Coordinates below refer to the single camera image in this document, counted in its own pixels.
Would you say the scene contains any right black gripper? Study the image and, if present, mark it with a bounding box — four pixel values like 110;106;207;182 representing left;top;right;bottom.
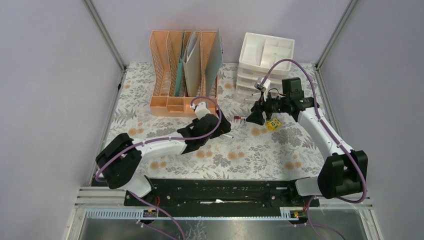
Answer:
245;90;290;126

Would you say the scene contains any black cap white marker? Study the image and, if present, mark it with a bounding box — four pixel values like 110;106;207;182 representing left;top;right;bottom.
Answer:
223;133;234;139

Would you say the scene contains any white plastic drawer unit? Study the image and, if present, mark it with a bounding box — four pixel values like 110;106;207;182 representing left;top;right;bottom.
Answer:
233;32;295;103

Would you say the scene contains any light blue folder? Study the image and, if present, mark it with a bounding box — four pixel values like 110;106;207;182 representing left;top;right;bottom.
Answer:
204;28;223;97

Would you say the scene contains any teal folder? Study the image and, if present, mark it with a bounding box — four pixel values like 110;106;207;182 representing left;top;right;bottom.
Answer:
174;31;185;97

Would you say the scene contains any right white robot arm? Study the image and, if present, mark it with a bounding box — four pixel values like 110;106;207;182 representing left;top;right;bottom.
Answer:
246;77;368;206

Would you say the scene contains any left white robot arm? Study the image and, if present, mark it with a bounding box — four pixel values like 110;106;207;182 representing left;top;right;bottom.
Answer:
95;112;231;206

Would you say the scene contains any floral patterned desk mat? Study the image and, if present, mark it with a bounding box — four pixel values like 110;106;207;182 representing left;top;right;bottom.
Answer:
107;62;324;180

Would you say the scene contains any yellow owl eraser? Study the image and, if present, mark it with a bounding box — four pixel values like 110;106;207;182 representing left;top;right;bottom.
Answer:
266;117;283;131

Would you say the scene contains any orange plastic file organizer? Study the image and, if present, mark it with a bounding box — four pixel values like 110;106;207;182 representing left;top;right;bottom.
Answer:
149;30;222;118

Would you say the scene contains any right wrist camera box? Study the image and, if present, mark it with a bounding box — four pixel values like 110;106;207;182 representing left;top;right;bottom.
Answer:
254;77;271;94

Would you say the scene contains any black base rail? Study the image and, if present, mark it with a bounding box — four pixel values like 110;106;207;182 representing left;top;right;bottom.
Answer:
142;178;310;218

